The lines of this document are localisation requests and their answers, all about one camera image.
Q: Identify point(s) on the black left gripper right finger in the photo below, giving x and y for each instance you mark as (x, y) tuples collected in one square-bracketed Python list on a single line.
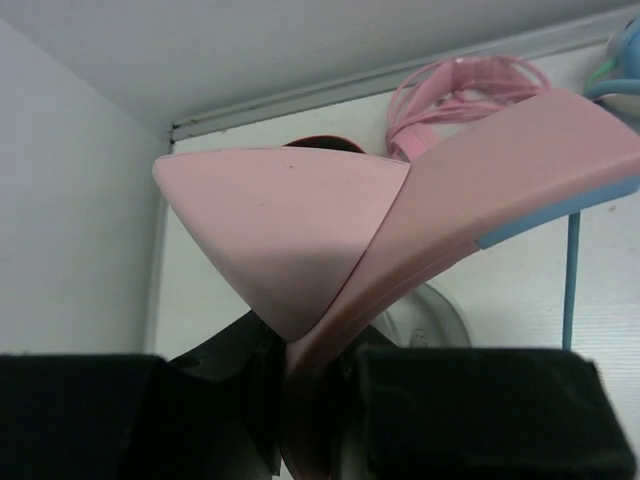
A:
[(472, 413)]

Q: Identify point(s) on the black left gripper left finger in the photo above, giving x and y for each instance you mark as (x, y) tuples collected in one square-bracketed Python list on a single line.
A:
[(210, 413)]

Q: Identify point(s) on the blue pink headphones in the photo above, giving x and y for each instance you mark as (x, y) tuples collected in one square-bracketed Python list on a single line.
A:
[(320, 242)]

